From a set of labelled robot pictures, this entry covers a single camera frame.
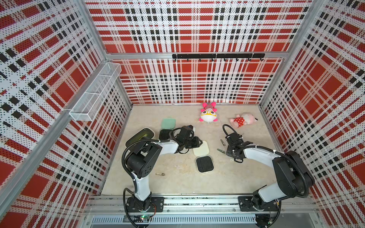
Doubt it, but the cream nail kit case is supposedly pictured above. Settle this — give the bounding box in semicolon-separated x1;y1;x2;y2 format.
196;156;214;173
193;141;210;157

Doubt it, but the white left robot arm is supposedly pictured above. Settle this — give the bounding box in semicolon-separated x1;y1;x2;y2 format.
121;125;203;212

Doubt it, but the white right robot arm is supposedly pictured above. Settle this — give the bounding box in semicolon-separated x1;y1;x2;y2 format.
222;124;315;211

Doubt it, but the green nail kit case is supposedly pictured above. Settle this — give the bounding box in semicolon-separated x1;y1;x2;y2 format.
159;118;176;140

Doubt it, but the pink strawberry plush toy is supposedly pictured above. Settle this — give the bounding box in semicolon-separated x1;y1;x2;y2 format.
229;114;258;128

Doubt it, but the pink owl plush toy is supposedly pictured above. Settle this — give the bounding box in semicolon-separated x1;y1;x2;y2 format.
199;102;218;123

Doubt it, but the green oval tray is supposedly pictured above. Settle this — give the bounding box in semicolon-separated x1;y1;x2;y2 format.
125;127;155;147

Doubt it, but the black hook rail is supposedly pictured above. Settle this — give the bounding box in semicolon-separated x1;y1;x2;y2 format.
172;53;265;60

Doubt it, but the clear wall shelf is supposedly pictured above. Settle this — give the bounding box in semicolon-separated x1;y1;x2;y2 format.
69;62;121;122

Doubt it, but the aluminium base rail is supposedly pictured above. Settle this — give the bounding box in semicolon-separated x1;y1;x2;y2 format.
81;194;325;228

